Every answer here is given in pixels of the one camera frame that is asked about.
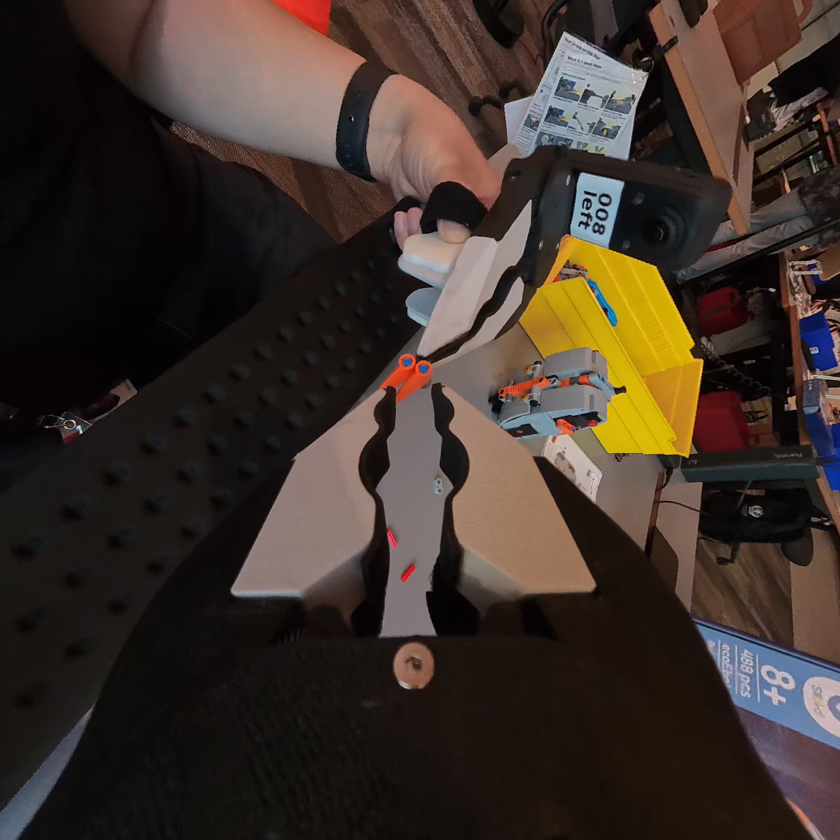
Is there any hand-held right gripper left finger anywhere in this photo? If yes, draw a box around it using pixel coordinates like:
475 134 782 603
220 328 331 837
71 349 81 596
231 387 399 636

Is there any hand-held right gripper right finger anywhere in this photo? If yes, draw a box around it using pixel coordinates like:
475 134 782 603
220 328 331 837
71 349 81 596
427 383 598 636

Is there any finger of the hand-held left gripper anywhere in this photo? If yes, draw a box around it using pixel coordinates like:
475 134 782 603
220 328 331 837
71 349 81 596
451 279 540 361
416 236 526 368

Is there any person's left hand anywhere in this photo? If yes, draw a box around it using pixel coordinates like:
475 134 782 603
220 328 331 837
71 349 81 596
371 74 504 256

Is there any open instruction booklet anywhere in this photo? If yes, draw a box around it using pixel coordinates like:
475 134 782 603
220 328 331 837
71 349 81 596
541 434 603 505

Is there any blue toy piece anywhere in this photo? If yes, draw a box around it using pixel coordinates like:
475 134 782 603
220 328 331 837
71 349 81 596
586 277 621 329

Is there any light wooden table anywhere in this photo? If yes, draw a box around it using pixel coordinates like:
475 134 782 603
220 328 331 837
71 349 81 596
648 0 756 236

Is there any grey robot model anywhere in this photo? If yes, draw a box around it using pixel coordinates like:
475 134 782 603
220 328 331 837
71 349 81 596
487 348 627 439

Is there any red bag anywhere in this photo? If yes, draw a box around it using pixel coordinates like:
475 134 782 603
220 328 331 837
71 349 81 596
696 285 752 337
692 390 750 454

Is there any black perforated panel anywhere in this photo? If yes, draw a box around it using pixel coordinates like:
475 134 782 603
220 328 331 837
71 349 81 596
0 210 437 811

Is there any white printed paper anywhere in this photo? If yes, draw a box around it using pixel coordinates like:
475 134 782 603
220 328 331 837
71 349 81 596
508 31 651 158

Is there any yellow storage bin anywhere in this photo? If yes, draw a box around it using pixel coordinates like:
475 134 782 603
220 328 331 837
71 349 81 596
518 235 704 458

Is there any brown cardboard box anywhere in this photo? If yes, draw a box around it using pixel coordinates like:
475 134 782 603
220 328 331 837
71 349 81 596
712 0 807 85

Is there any black wristband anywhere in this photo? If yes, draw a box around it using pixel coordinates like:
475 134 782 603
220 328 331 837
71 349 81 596
335 60 398 183

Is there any dark monitor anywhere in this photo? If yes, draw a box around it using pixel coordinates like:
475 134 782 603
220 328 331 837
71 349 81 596
676 449 824 485

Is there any black backpack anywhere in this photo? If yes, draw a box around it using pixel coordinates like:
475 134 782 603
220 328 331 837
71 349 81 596
699 489 834 565

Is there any orange fabric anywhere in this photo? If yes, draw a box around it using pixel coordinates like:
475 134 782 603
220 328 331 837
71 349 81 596
272 0 332 35

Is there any robot kit box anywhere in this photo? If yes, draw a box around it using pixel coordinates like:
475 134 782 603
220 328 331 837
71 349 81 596
692 617 840 840

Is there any person's black clothing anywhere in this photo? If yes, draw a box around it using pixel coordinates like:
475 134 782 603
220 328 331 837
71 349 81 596
0 0 339 490

